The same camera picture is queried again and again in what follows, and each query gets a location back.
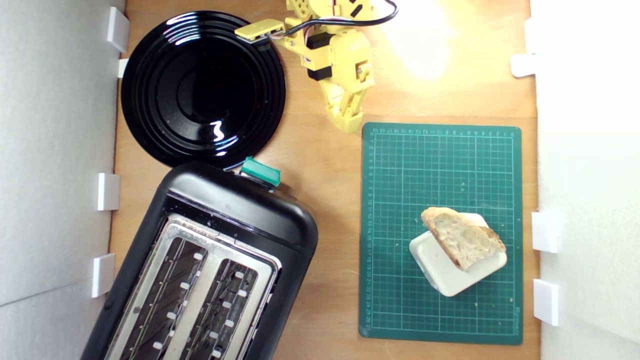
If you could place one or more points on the white block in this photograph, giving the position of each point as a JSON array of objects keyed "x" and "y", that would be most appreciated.
[{"x": 450, "y": 277}]

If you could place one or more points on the black two-slot toaster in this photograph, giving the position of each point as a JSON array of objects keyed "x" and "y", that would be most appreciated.
[{"x": 240, "y": 210}]

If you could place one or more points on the white wall clip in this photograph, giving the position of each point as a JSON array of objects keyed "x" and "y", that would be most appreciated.
[
  {"x": 119, "y": 29},
  {"x": 109, "y": 192},
  {"x": 546, "y": 302},
  {"x": 544, "y": 232},
  {"x": 123, "y": 68},
  {"x": 522, "y": 65},
  {"x": 103, "y": 275}
]

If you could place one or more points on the brown bread slice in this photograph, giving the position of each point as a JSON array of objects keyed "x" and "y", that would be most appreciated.
[{"x": 465, "y": 240}]

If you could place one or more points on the green cutting mat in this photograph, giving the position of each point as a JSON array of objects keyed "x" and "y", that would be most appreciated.
[{"x": 400, "y": 175}]

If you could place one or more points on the black round plate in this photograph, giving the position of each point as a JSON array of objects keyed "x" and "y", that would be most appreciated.
[{"x": 200, "y": 90}]

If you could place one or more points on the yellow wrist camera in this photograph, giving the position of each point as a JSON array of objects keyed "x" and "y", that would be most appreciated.
[{"x": 257, "y": 30}]

